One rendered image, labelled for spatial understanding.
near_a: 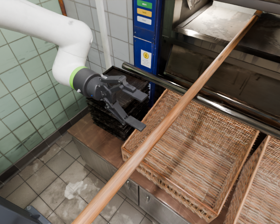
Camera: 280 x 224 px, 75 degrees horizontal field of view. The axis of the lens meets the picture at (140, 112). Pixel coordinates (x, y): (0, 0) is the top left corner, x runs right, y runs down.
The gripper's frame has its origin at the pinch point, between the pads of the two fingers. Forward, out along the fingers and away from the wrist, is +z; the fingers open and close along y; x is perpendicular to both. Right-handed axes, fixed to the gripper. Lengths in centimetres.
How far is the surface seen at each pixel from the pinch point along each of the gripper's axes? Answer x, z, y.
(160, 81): -17.9, -4.5, 1.2
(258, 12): -95, 9, -4
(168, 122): -0.6, 9.0, -2.0
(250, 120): -18.6, 27.3, 0.9
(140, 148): 10.7, 7.8, -1.9
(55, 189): 28, -67, 119
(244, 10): -100, 1, -2
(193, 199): -6, 26, 46
